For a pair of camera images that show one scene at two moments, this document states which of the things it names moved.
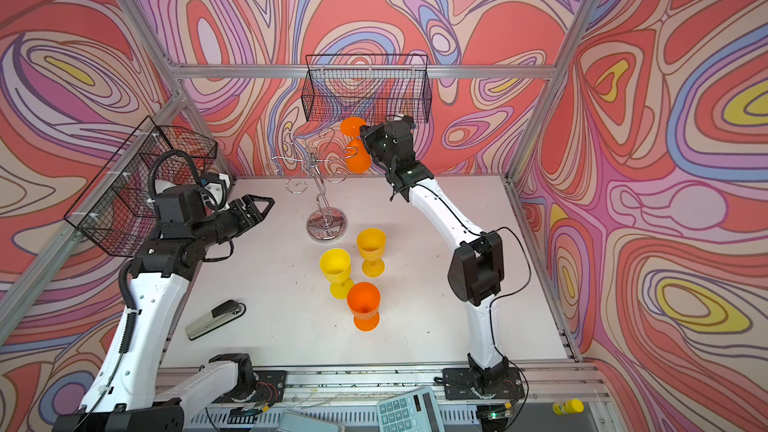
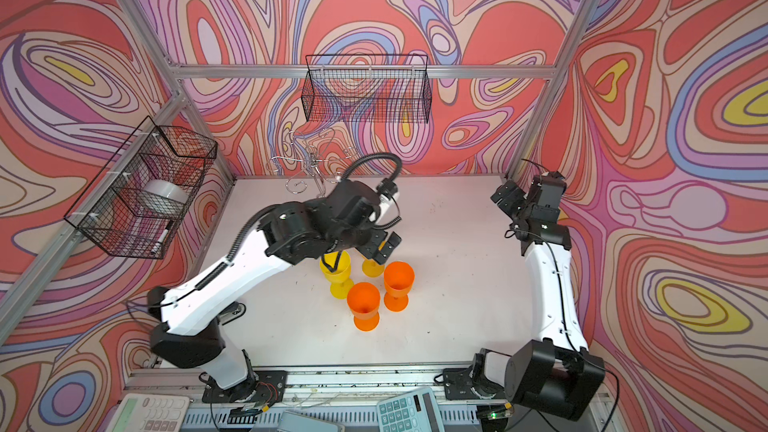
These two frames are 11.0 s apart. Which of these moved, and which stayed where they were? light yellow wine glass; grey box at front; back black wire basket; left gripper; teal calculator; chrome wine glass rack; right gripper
Moved: left gripper; right gripper
Stayed: back black wire basket; grey box at front; light yellow wine glass; chrome wine glass rack; teal calculator
